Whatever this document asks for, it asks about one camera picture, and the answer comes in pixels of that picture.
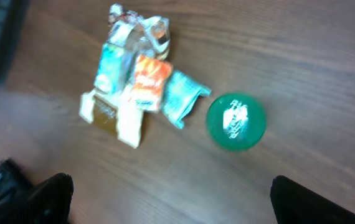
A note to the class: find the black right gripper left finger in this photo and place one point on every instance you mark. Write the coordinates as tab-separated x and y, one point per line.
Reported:
46	203

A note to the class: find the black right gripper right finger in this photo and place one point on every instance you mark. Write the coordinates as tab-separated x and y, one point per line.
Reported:
295	204

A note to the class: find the green lid jar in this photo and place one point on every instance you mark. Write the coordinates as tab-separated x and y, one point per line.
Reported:
236	121

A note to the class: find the small teal tissue pack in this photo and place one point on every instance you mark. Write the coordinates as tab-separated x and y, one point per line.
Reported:
113	69

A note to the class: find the teal tissue pack wrapper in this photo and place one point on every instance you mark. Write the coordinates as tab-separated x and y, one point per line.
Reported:
180	94

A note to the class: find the orange tissue pack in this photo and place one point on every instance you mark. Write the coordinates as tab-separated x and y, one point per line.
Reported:
149	78

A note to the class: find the brown snack pouch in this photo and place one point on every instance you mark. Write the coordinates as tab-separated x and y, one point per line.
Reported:
117	113

